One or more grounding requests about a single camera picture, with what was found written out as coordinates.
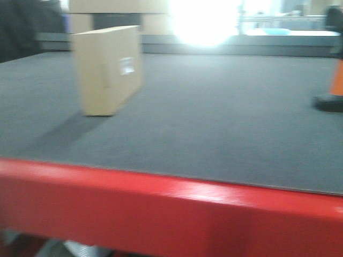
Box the brown cardboard package box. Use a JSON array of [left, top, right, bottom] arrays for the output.
[[72, 25, 143, 116]]

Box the orange black barcode scanner gun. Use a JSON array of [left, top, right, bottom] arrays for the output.
[[312, 6, 342, 113]]

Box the dark grey conveyor belt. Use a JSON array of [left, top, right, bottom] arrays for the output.
[[1, 52, 342, 195]]

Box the white barcode shipping label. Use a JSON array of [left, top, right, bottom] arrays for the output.
[[119, 57, 135, 75]]

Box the stacked cardboard boxes background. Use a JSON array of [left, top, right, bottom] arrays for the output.
[[69, 1, 174, 35]]

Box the blue tray in background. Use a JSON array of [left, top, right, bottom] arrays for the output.
[[263, 28, 290, 35]]

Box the red table edge rail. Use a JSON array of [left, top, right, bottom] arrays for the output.
[[1, 158, 342, 256]]

